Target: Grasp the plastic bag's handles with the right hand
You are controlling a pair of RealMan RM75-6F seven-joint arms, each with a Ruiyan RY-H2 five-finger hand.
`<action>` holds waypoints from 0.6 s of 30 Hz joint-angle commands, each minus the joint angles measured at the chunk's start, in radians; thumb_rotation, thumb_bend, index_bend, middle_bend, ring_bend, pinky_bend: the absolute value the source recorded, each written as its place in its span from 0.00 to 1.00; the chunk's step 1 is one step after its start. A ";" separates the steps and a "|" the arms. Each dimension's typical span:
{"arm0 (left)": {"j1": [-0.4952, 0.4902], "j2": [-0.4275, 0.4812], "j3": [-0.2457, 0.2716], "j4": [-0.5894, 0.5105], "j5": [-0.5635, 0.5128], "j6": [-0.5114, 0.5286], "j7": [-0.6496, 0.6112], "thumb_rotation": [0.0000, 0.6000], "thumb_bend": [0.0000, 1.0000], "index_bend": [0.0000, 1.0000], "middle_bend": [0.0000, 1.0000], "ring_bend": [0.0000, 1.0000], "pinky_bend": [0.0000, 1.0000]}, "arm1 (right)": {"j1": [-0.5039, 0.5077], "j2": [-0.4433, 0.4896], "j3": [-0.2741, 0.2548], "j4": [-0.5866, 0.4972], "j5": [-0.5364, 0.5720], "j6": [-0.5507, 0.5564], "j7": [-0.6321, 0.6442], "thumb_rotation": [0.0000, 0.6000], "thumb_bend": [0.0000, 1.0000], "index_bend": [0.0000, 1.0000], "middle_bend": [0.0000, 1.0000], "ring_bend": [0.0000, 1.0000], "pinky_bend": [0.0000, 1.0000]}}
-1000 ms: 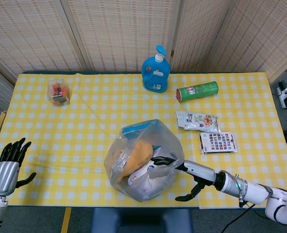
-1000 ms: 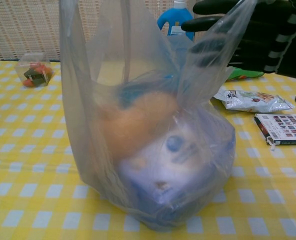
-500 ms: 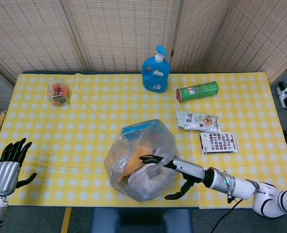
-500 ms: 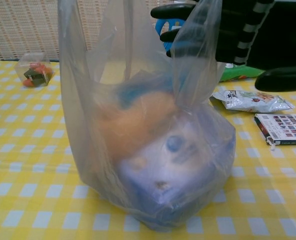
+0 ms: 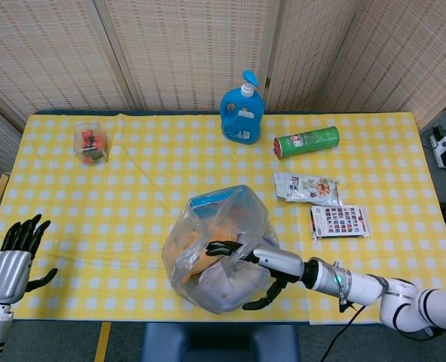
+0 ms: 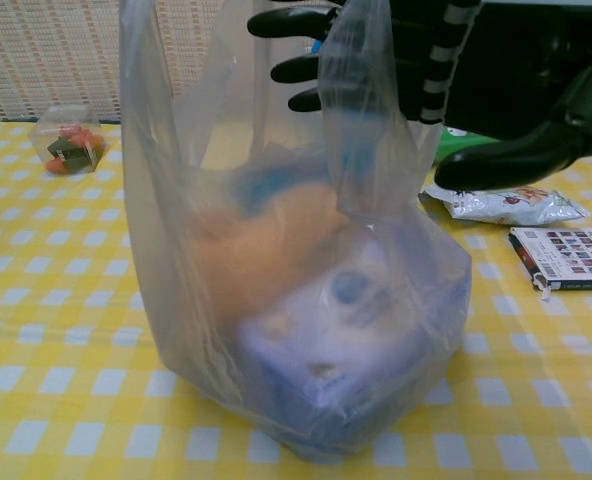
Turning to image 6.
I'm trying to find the clear box with orange pieces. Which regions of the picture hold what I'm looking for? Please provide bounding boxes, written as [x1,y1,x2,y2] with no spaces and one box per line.
[29,104,110,176]

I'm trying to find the green snack package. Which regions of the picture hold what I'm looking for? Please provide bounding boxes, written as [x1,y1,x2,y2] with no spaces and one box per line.
[435,125,482,162]

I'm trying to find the white snack packet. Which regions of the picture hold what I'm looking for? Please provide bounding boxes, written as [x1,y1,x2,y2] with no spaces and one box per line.
[420,182,591,227]

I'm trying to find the blue and white carton box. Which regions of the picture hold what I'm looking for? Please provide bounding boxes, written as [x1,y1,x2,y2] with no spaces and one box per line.
[235,234,472,451]

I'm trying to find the orange snack pack in bag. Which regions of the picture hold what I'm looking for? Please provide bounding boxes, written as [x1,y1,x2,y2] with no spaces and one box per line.
[185,154,372,321]

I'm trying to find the beige woven folding screen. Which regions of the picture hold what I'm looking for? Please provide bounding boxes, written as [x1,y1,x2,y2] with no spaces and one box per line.
[0,0,267,125]

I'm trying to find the yellow white checked tablecloth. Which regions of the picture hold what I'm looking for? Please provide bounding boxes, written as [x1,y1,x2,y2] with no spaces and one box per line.
[0,118,592,480]

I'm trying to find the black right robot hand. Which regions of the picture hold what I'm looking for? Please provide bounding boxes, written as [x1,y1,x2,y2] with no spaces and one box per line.
[247,0,592,192]

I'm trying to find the transparent plastic carrier bag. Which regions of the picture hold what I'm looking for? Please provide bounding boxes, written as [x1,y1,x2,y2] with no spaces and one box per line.
[118,0,473,464]

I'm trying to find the black box with coloured tiles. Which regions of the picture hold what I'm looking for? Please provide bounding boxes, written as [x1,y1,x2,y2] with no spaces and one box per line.
[506,227,592,301]

